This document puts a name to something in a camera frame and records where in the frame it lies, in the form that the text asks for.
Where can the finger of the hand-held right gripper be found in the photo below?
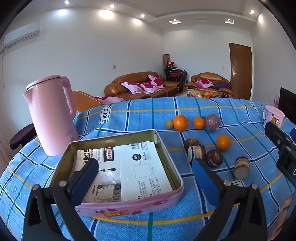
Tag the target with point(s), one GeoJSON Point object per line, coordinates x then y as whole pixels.
{"type": "Point", "coordinates": [293, 134]}
{"type": "Point", "coordinates": [276, 134]}

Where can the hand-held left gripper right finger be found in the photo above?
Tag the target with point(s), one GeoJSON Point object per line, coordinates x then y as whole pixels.
{"type": "Point", "coordinates": [204, 180]}

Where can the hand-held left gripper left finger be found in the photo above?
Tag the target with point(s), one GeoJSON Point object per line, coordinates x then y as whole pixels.
{"type": "Point", "coordinates": [86, 180]}

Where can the brown water chestnut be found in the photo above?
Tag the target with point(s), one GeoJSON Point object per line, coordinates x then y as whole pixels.
{"type": "Point", "coordinates": [214, 158]}
{"type": "Point", "coordinates": [191, 141]}

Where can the medium orange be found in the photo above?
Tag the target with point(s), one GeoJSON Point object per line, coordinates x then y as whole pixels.
{"type": "Point", "coordinates": [223, 142]}

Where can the pink tin box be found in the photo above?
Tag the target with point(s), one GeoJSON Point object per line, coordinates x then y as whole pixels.
{"type": "Point", "coordinates": [129, 207]}

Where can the small orange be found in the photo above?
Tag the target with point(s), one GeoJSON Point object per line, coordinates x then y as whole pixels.
{"type": "Point", "coordinates": [199, 122]}

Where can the purple passion fruit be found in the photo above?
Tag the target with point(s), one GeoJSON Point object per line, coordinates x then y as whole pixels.
{"type": "Point", "coordinates": [212, 122]}

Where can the large orange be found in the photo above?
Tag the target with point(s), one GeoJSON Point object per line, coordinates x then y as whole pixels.
{"type": "Point", "coordinates": [180, 122]}

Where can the kiwi fruit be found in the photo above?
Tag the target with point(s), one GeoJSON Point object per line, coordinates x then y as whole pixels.
{"type": "Point", "coordinates": [169, 124]}

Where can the person's right hand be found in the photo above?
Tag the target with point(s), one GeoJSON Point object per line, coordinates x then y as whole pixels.
{"type": "Point", "coordinates": [283, 220]}

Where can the pink cartoon mug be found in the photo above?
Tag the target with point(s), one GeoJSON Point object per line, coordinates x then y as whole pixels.
{"type": "Point", "coordinates": [272, 117]}

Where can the black television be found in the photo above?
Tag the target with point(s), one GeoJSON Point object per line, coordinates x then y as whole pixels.
{"type": "Point", "coordinates": [288, 99]}

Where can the printed paper sheet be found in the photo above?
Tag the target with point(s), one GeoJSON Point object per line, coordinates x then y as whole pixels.
{"type": "Point", "coordinates": [138, 166]}

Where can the purple cloth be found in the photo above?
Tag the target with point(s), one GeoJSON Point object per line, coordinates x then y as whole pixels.
{"type": "Point", "coordinates": [223, 86]}

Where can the brown wooden door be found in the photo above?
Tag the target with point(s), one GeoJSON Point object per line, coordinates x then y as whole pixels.
{"type": "Point", "coordinates": [240, 71]}

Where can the pink electric kettle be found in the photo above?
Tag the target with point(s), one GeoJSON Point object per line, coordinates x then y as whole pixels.
{"type": "Point", "coordinates": [50, 115]}

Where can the dark purple stool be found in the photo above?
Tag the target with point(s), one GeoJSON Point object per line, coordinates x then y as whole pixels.
{"type": "Point", "coordinates": [22, 136]}

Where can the blue checked blanket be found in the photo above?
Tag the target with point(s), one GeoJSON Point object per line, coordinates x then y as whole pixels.
{"type": "Point", "coordinates": [138, 120]}

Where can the plate of mixed fruit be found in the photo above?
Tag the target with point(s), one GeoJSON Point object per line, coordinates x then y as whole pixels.
{"type": "Point", "coordinates": [208, 93]}

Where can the tan leather chair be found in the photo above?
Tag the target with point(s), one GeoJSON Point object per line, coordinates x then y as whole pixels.
{"type": "Point", "coordinates": [85, 99]}

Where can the pale pink pillow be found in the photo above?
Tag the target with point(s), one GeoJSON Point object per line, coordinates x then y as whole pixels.
{"type": "Point", "coordinates": [109, 100]}

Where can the pink flowered pillow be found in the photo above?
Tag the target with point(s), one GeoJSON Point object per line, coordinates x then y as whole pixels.
{"type": "Point", "coordinates": [156, 81]}
{"type": "Point", "coordinates": [133, 87]}
{"type": "Point", "coordinates": [204, 83]}
{"type": "Point", "coordinates": [150, 87]}

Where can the wooden coffee table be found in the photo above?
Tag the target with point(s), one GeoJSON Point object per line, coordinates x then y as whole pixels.
{"type": "Point", "coordinates": [182, 94]}

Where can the brown leather armchair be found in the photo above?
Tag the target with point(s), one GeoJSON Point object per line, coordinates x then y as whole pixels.
{"type": "Point", "coordinates": [208, 76]}

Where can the brown leather sofa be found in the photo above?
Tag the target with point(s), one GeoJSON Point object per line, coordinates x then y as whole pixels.
{"type": "Point", "coordinates": [166, 91]}

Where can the stacked dark chairs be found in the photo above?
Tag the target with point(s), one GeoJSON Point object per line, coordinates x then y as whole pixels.
{"type": "Point", "coordinates": [177, 74]}

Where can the square ceiling light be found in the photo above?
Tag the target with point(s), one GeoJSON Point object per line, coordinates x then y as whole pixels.
{"type": "Point", "coordinates": [229, 21]}
{"type": "Point", "coordinates": [174, 21]}

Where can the red plush toy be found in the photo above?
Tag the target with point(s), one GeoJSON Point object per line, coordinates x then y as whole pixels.
{"type": "Point", "coordinates": [170, 63]}

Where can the tall brown vase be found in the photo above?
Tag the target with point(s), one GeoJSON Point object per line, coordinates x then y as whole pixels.
{"type": "Point", "coordinates": [166, 58]}

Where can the white air conditioner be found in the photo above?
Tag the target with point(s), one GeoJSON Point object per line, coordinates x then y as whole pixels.
{"type": "Point", "coordinates": [22, 34]}

